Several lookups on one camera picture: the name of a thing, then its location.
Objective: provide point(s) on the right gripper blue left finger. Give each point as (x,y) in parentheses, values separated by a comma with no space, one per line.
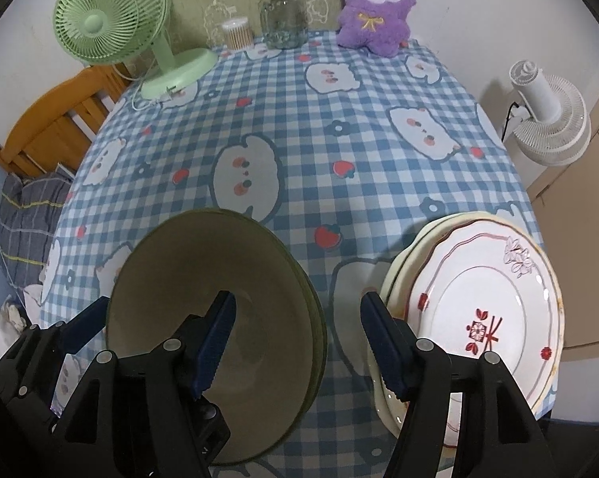
(212,339)

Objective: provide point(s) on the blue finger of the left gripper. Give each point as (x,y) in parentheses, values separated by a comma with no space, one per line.
(83,327)

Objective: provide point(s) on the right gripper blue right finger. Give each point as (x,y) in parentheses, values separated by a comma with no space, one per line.
(386,342)

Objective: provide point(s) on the large round yellow flower plate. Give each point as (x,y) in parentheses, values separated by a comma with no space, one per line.
(403,268)

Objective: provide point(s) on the floral ceramic bowl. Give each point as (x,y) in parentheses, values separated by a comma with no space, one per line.
(319,330)
(301,341)
(242,308)

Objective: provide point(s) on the white plate red pattern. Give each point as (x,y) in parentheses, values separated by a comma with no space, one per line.
(482,285)

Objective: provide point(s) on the white crumpled cloth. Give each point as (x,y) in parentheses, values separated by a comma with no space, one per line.
(12,324)

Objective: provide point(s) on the grey plaid bedding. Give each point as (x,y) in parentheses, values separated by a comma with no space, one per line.
(30,210)

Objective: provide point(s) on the orange wooden chair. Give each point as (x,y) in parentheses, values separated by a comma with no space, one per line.
(47,135)

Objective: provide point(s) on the blue checkered tablecloth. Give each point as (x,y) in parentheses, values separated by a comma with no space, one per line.
(344,155)

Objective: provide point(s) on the beige wooden door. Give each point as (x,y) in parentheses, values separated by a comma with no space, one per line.
(566,203)

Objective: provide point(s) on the white standing fan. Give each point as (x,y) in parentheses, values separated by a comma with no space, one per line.
(558,129)

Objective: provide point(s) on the cotton swab container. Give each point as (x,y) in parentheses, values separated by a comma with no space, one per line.
(237,33)

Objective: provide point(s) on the glass jar black lid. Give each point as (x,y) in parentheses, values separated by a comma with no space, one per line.
(283,24)

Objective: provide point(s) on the green desk fan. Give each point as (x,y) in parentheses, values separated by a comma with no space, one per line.
(110,32)

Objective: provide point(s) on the purple plush bunny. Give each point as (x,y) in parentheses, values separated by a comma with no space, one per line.
(378,25)

